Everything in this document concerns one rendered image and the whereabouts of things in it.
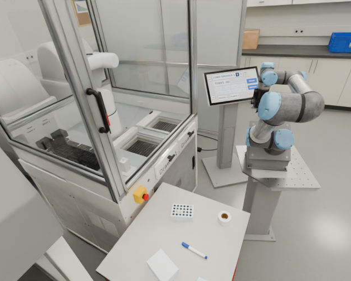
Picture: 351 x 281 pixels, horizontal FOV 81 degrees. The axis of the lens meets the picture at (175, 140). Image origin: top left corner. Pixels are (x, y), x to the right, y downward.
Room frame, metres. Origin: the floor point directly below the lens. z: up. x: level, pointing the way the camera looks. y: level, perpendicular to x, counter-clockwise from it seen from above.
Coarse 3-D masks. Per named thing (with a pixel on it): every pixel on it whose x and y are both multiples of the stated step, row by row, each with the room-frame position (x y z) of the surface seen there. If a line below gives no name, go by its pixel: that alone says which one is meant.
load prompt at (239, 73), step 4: (232, 72) 1.90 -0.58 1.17; (236, 72) 1.90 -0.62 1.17; (240, 72) 1.90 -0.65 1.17; (212, 76) 1.86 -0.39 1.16; (216, 76) 1.86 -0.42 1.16; (220, 76) 1.87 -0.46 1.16; (224, 76) 1.87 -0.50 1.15; (228, 76) 1.87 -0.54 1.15; (232, 76) 1.87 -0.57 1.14; (236, 76) 1.87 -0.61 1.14; (240, 76) 1.88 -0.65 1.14
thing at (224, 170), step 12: (228, 108) 1.83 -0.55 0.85; (228, 120) 1.83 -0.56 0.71; (228, 132) 1.83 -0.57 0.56; (228, 144) 1.83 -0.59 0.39; (216, 156) 2.08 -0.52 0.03; (228, 156) 1.83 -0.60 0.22; (216, 168) 1.84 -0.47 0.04; (228, 168) 1.82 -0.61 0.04; (240, 168) 1.81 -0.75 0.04; (216, 180) 1.65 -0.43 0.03; (228, 180) 1.64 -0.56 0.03; (240, 180) 1.62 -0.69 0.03
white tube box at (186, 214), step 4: (176, 204) 0.78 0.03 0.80; (180, 204) 0.77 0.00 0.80; (172, 208) 0.75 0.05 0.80; (176, 208) 0.75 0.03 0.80; (180, 208) 0.75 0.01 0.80; (184, 208) 0.74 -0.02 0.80; (188, 208) 0.74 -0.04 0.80; (192, 208) 0.74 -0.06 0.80; (172, 212) 0.72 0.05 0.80; (176, 212) 0.72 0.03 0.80; (184, 212) 0.71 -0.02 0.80; (188, 212) 0.71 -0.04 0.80; (192, 212) 0.71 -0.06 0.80; (172, 216) 0.70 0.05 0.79; (176, 216) 0.69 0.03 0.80; (180, 216) 0.69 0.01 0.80; (184, 216) 0.69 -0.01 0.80; (188, 216) 0.69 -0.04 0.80; (192, 216) 0.68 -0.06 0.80; (180, 220) 0.69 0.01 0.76; (184, 220) 0.69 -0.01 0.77; (188, 220) 0.68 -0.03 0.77; (192, 220) 0.68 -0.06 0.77
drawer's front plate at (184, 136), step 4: (192, 124) 1.44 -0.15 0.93; (188, 128) 1.39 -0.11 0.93; (192, 128) 1.43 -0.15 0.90; (184, 132) 1.33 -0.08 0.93; (184, 136) 1.31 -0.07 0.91; (188, 136) 1.36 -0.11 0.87; (192, 136) 1.42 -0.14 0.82; (180, 140) 1.24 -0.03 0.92; (184, 140) 1.30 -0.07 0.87; (188, 140) 1.36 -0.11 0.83; (180, 144) 1.24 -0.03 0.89; (184, 144) 1.30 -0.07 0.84; (180, 148) 1.24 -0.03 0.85
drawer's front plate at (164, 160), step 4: (176, 144) 1.19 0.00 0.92; (172, 148) 1.14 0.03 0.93; (176, 148) 1.19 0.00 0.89; (168, 152) 1.10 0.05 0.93; (172, 152) 1.14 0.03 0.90; (176, 152) 1.18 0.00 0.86; (164, 156) 1.06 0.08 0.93; (176, 156) 1.18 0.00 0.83; (160, 160) 1.03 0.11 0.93; (164, 160) 1.05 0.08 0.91; (168, 160) 1.09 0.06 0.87; (172, 160) 1.13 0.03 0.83; (156, 164) 0.99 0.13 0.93; (160, 164) 1.01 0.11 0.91; (164, 164) 1.04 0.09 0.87; (168, 164) 1.08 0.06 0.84; (156, 168) 0.96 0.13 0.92; (160, 168) 1.00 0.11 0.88; (164, 168) 1.04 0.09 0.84; (156, 172) 0.96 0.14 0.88; (160, 172) 1.00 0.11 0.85; (156, 176) 0.97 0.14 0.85; (160, 176) 0.99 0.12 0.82
